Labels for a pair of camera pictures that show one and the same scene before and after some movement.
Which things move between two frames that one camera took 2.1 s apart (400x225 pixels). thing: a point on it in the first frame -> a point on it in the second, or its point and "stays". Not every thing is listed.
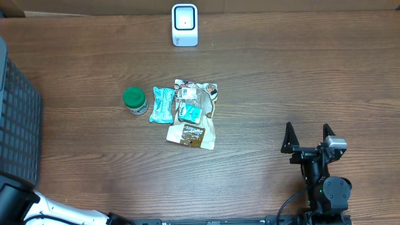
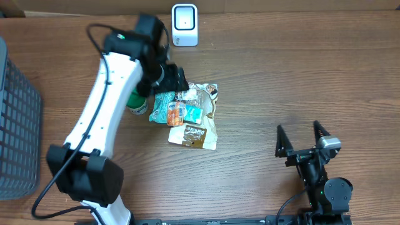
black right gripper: (302, 152) -> (284, 146)
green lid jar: (135, 99) stays
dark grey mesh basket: (20, 124) stays
